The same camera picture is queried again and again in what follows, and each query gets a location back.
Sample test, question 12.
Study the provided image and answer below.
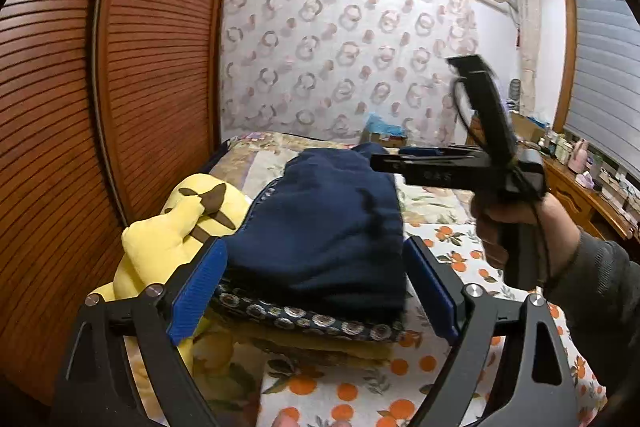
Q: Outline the pink kettle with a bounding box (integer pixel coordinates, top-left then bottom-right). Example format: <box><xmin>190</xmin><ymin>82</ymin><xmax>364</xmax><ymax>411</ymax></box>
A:
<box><xmin>570</xmin><ymin>138</ymin><xmax>591</xmax><ymax>176</ymax></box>

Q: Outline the yellow plush toy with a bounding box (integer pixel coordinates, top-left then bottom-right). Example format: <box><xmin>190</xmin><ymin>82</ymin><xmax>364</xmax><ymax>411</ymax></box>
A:
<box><xmin>90</xmin><ymin>173</ymin><xmax>251</xmax><ymax>374</ymax></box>

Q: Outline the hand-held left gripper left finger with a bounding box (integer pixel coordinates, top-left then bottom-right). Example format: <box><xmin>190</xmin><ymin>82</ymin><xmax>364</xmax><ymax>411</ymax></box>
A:
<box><xmin>50</xmin><ymin>237</ymin><xmax>231</xmax><ymax>427</ymax></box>

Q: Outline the person's right forearm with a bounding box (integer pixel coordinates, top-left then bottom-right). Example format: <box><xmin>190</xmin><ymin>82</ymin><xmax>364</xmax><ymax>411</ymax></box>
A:
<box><xmin>542</xmin><ymin>229</ymin><xmax>640</xmax><ymax>409</ymax></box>

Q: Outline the folded yellow cloth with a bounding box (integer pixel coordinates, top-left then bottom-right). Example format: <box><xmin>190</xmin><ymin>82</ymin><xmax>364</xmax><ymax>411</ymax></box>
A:
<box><xmin>192</xmin><ymin>322</ymin><xmax>397</xmax><ymax>374</ymax></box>

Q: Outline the tied beige side curtain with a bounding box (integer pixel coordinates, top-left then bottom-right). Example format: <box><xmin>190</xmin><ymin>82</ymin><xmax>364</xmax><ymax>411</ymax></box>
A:
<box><xmin>512</xmin><ymin>0</ymin><xmax>542</xmax><ymax>108</ymax></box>

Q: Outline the wooden louvered wardrobe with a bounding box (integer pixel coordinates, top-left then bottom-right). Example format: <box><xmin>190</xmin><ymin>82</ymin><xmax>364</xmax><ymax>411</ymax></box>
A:
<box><xmin>0</xmin><ymin>0</ymin><xmax>242</xmax><ymax>404</ymax></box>

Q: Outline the teal bag on box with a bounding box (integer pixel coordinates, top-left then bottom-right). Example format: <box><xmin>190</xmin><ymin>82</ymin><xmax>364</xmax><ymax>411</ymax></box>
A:
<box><xmin>362</xmin><ymin>113</ymin><xmax>409</xmax><ymax>148</ymax></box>

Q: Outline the dark circle-patterned cloth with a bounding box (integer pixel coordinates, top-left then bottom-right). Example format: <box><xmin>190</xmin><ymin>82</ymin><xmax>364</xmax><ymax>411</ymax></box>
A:
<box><xmin>210</xmin><ymin>284</ymin><xmax>408</xmax><ymax>343</ymax></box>

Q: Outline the long wooden cabinet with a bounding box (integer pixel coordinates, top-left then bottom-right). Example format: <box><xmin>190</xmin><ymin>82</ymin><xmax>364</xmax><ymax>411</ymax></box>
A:
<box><xmin>465</xmin><ymin>112</ymin><xmax>640</xmax><ymax>244</ymax></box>

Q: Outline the navy printed t-shirt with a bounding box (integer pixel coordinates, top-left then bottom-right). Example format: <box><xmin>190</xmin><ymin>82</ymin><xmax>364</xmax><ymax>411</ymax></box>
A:
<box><xmin>222</xmin><ymin>143</ymin><xmax>408</xmax><ymax>315</ymax></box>

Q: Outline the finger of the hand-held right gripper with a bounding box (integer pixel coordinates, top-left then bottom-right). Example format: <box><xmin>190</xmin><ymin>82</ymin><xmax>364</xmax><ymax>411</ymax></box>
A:
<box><xmin>399</xmin><ymin>146</ymin><xmax>482</xmax><ymax>158</ymax></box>
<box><xmin>370</xmin><ymin>155</ymin><xmax>418</xmax><ymax>174</ymax></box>

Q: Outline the person's right hand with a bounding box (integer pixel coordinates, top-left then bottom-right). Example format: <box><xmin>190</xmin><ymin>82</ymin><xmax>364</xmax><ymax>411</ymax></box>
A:
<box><xmin>470</xmin><ymin>192</ymin><xmax>584</xmax><ymax>283</ymax></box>

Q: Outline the floral quilt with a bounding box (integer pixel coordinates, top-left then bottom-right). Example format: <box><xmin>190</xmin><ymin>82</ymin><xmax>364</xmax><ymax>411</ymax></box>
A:
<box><xmin>207</xmin><ymin>132</ymin><xmax>472</xmax><ymax>228</ymax></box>

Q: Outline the open cardboard box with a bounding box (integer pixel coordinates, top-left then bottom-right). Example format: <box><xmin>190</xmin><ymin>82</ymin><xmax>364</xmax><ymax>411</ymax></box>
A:
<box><xmin>510</xmin><ymin>112</ymin><xmax>539</xmax><ymax>142</ymax></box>

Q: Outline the sheer circle-patterned curtain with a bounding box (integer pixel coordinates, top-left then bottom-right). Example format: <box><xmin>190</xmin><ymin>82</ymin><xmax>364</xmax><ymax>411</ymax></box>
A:
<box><xmin>220</xmin><ymin>0</ymin><xmax>481</xmax><ymax>148</ymax></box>

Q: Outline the grey window blind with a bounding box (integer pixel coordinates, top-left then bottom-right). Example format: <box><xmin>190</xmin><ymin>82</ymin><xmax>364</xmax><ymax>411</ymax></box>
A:
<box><xmin>562</xmin><ymin>0</ymin><xmax>640</xmax><ymax>158</ymax></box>

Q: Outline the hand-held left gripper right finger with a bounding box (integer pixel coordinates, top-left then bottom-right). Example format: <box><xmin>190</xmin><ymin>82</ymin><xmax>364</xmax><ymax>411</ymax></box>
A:
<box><xmin>402</xmin><ymin>234</ymin><xmax>581</xmax><ymax>427</ymax></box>

